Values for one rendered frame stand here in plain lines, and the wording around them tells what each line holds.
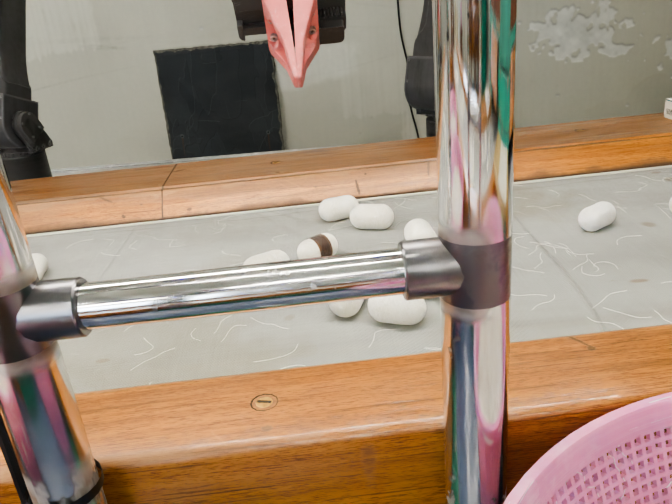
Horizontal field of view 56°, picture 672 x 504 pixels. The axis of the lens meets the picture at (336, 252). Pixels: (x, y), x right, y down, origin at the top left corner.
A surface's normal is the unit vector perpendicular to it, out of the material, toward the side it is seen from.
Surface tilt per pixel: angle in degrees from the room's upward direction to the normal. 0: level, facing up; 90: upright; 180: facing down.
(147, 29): 90
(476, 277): 90
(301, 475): 90
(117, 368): 0
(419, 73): 77
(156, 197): 45
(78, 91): 90
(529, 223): 0
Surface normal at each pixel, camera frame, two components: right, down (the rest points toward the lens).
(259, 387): -0.09, -0.91
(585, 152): -0.01, -0.37
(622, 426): 0.36, 0.07
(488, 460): 0.23, 0.36
